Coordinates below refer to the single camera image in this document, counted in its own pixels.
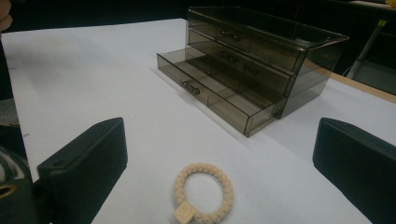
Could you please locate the smoky transparent acrylic drawer cabinet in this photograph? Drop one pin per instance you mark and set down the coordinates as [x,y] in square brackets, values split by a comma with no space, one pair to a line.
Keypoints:
[314,71]

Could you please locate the dark striped shoe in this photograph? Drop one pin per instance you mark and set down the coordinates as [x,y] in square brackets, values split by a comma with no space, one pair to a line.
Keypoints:
[11,168]

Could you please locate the white metal stand leg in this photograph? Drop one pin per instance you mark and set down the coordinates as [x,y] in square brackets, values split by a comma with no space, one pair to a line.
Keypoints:
[365,49]

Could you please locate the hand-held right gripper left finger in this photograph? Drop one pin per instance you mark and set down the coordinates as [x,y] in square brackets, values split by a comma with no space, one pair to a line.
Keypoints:
[84,161]

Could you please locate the long smoky acrylic divided drawer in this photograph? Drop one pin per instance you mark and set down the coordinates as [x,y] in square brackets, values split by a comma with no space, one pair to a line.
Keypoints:
[218,104]

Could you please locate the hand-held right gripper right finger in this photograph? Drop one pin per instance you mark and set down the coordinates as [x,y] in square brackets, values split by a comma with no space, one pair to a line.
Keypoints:
[361,165]

